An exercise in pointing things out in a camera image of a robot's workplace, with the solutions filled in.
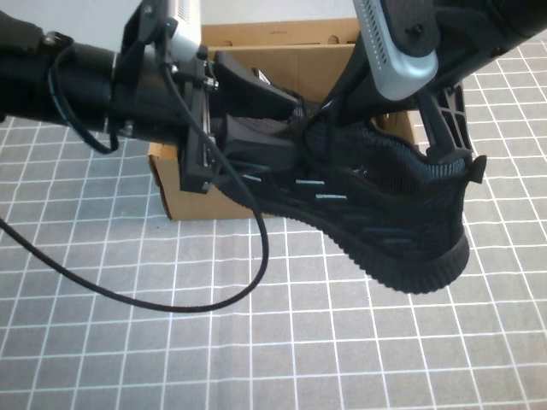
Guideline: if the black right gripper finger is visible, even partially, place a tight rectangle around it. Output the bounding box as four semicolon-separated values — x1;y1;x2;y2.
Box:
421;83;476;166

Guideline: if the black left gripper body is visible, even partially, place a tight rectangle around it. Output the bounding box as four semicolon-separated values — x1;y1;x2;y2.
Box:
109;38;223;196

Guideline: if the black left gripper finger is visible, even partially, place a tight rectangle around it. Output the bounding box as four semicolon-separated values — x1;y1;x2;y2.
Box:
213;50;303;125
220;114;300;172

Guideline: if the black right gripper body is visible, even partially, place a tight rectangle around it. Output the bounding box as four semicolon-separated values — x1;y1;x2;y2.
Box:
322;40;465;127

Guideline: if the black knit sneaker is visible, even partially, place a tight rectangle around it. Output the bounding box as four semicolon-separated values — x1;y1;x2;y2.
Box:
251;66;309;106
215;96;488;296

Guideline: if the brown cardboard shoe box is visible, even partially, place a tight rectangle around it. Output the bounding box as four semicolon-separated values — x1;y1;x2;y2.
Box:
148;23;420;222

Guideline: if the grey checked tablecloth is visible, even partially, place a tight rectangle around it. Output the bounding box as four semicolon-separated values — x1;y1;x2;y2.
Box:
0;40;547;410

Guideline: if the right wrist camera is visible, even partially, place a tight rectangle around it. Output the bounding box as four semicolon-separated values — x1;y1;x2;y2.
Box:
352;0;440;103

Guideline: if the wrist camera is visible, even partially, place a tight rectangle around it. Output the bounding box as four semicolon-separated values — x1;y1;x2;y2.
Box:
352;0;440;103
121;0;202;59

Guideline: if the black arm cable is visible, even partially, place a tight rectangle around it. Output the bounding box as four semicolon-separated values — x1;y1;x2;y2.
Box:
44;32;121;155

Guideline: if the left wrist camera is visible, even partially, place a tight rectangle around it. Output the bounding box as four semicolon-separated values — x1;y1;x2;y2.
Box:
121;0;202;59

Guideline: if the black camera cable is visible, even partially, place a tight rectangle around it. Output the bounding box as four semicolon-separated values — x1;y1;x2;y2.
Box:
0;40;270;313

